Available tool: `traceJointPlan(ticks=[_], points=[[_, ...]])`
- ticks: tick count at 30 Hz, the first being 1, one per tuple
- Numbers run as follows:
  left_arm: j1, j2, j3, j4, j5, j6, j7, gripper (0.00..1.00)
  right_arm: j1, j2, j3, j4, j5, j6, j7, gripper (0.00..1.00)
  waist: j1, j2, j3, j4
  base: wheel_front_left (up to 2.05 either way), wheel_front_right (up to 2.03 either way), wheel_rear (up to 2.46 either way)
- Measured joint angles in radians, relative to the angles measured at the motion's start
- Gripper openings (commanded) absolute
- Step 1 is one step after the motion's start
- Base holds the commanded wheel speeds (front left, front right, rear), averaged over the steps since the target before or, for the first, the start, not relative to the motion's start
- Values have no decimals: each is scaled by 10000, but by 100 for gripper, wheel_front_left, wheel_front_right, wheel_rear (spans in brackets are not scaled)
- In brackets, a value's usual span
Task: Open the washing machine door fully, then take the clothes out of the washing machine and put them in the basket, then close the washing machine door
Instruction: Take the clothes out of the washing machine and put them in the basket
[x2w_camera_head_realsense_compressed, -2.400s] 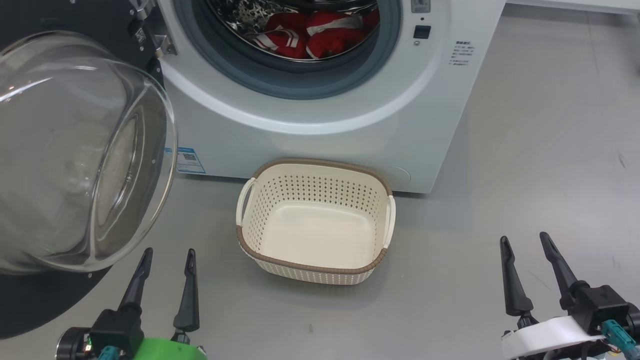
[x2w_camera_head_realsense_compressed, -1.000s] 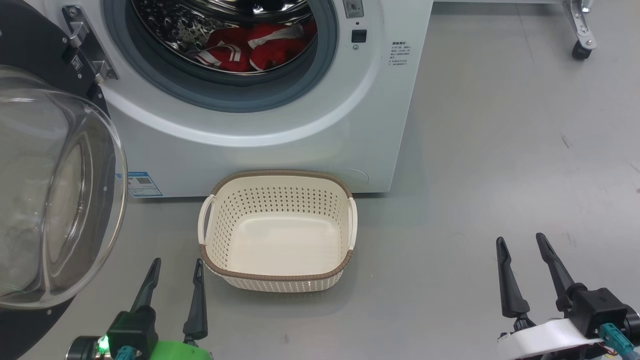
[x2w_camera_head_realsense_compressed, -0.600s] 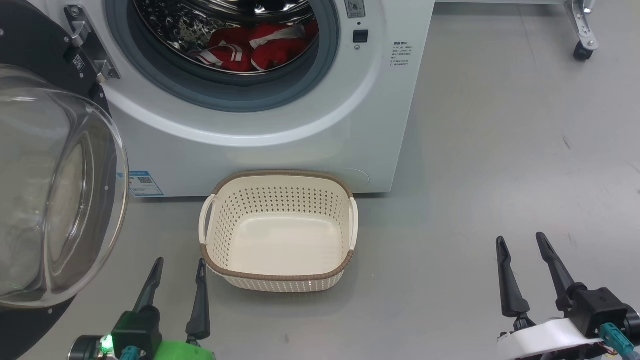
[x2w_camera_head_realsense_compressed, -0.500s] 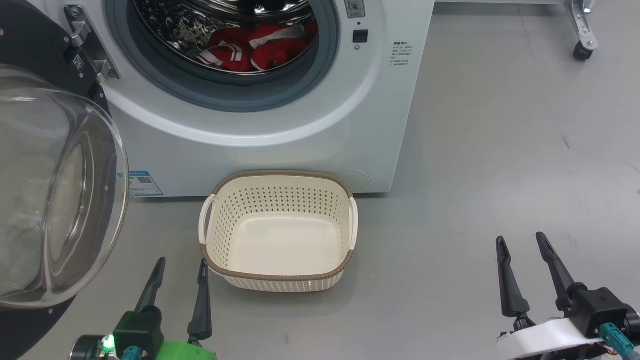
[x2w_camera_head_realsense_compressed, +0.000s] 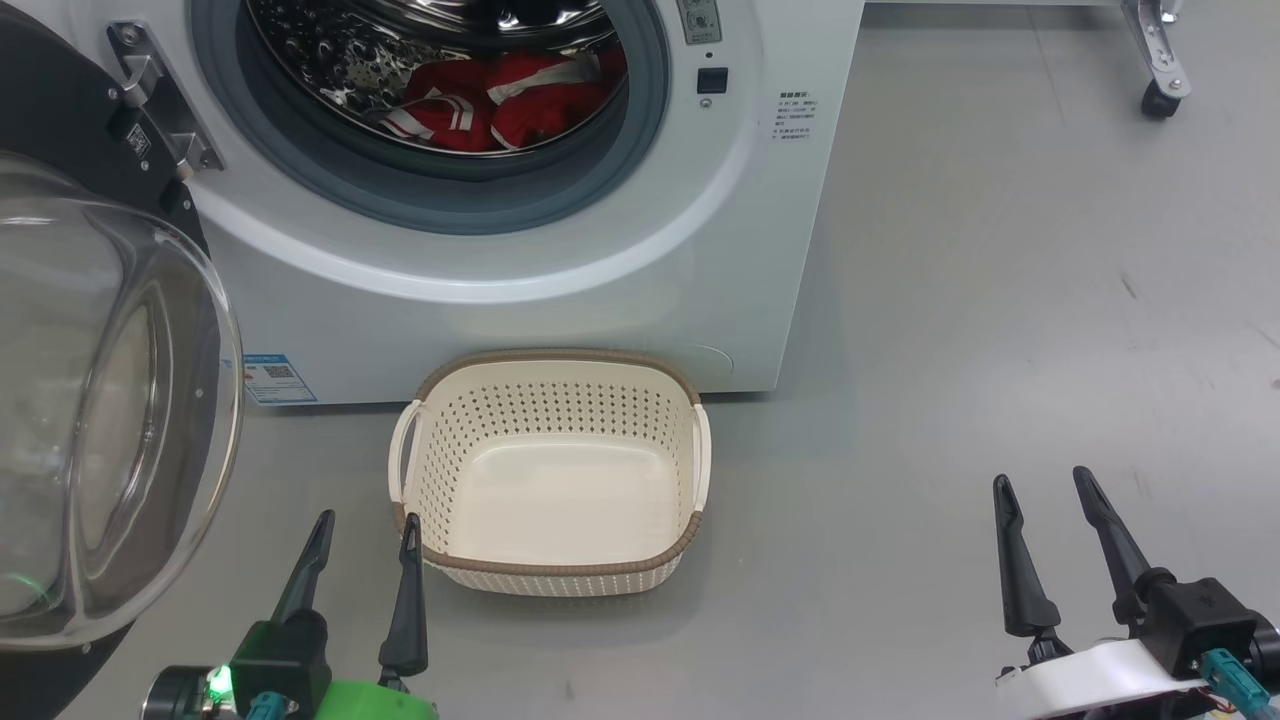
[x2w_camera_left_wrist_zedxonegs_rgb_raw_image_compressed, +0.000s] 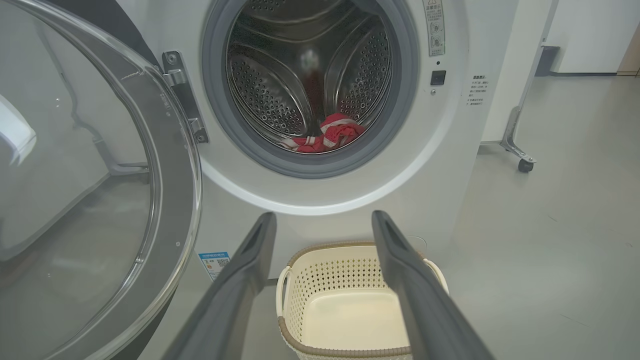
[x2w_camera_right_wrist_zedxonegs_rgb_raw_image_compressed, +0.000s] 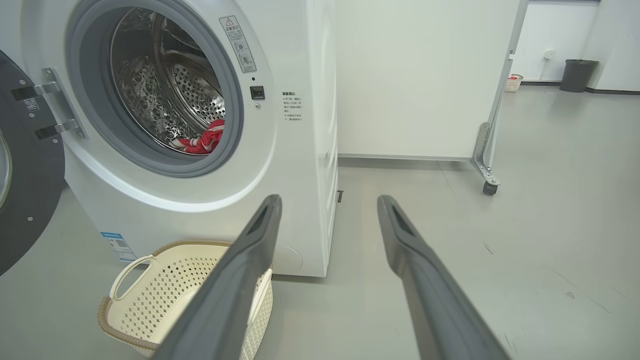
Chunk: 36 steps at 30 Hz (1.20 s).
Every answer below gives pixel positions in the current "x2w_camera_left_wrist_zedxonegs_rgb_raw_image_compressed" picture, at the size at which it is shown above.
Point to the silver metal door hinge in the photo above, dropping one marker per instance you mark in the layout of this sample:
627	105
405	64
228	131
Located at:
182	90

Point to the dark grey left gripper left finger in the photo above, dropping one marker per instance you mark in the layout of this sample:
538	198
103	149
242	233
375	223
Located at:
230	300

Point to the white partition panel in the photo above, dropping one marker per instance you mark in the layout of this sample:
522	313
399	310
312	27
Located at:
510	75

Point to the metal partition foot bracket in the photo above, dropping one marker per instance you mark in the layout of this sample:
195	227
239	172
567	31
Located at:
512	135

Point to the blue energy label sticker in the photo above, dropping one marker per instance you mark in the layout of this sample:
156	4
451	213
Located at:
214	264

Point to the black caster wheel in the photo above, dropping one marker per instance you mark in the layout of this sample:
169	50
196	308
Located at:
525	166

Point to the cream perforated laundry basket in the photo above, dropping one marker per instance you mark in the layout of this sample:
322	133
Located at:
345	320

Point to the grey warning sticker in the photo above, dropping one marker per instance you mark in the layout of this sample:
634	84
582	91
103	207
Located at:
434	27

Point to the printed text notice sticker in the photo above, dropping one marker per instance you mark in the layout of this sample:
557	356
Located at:
477	90

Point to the red basketball jersey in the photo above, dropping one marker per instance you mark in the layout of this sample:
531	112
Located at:
340	131

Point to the white front-load washing machine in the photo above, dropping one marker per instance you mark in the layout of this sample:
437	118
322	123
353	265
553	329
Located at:
450	165

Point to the round black glass washer door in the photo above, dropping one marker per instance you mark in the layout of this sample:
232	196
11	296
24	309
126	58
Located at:
170	200

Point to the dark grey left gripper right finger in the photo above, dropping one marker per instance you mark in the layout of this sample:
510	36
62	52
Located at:
425	310

